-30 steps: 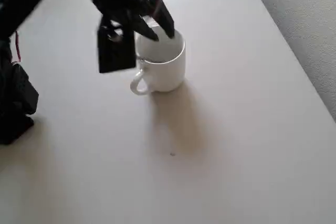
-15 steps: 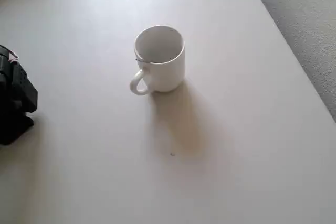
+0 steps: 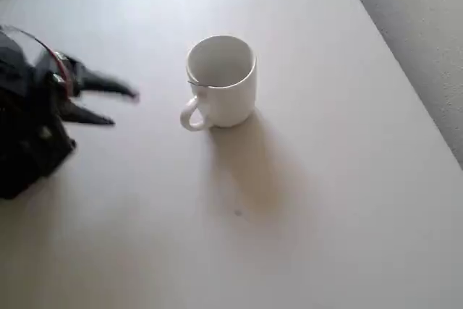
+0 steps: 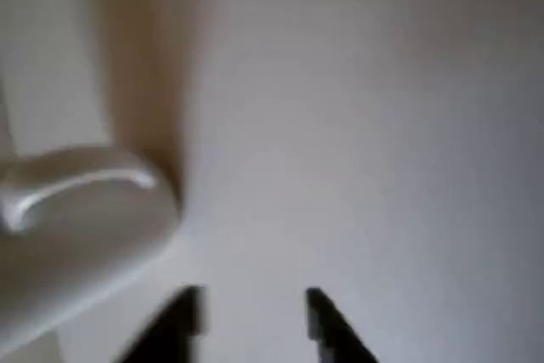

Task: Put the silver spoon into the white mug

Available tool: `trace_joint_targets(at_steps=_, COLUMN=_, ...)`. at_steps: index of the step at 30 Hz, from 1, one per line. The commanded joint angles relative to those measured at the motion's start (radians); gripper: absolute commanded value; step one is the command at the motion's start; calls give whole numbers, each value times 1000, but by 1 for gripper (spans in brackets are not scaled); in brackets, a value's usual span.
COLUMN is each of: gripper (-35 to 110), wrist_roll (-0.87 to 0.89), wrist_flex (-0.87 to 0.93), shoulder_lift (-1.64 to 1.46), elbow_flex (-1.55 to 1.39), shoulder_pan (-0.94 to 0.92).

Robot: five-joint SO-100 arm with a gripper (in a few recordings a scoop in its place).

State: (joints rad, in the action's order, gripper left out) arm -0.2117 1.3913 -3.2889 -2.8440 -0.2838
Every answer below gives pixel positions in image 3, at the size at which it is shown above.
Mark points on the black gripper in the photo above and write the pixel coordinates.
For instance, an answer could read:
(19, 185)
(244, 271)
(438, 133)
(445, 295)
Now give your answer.
(77, 113)

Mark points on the white ceramic mug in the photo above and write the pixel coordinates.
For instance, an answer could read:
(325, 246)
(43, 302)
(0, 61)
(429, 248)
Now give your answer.
(231, 102)

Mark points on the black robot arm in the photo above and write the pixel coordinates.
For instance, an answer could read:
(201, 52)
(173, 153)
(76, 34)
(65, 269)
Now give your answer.
(18, 124)

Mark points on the silver metal spoon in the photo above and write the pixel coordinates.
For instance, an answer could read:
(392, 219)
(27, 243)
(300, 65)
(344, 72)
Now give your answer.
(199, 84)

